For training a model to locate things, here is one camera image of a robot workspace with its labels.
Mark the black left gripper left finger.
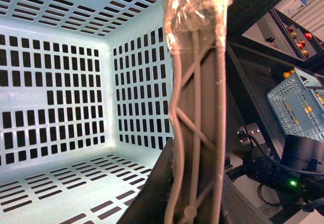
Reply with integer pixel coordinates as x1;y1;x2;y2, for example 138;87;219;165
118;137;174;223

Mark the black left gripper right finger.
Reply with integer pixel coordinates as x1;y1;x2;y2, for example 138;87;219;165
222;175;272;224

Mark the light blue plastic basket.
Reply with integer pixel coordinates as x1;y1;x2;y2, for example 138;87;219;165
1;0;173;223

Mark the grey basket handle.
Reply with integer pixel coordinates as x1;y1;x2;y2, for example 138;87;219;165
163;0;232;223

